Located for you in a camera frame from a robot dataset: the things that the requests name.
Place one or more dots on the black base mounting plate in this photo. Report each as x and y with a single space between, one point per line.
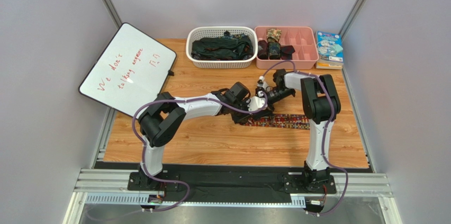
216 183

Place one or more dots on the blue packaged box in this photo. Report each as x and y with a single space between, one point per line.
329 47

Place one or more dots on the rolled dark green tie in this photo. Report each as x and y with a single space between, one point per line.
274 51

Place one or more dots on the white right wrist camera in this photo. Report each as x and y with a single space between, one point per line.
261 83

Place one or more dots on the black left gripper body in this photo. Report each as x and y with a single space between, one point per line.
251 114

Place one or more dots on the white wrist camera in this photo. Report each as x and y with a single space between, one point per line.
258 102
261 83

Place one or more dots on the rolled dark red tie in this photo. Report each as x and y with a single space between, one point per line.
287 52

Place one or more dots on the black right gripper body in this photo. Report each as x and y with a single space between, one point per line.
269 96

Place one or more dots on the dark green ties pile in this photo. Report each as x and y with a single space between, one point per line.
228 47

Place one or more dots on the pink divided organiser tray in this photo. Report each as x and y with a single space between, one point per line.
300 38

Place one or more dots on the aluminium frame rail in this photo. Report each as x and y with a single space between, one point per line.
109 186

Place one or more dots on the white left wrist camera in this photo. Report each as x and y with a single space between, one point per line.
258 102

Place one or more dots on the multicoloured checked patterned tie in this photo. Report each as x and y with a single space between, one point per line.
286 121

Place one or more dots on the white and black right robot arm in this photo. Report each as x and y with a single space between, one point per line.
321 104

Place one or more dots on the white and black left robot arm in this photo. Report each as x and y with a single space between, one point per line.
156 123

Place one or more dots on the white perforated plastic basket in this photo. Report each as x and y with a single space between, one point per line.
218 31

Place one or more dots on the rolled dark maroon tie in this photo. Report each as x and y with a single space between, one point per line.
262 50

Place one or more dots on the yellow book under box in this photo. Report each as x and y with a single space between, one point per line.
321 65

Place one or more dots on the whiteboard with red writing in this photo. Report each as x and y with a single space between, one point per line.
130 72

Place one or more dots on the rolled floral beige tie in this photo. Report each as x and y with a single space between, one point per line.
273 35

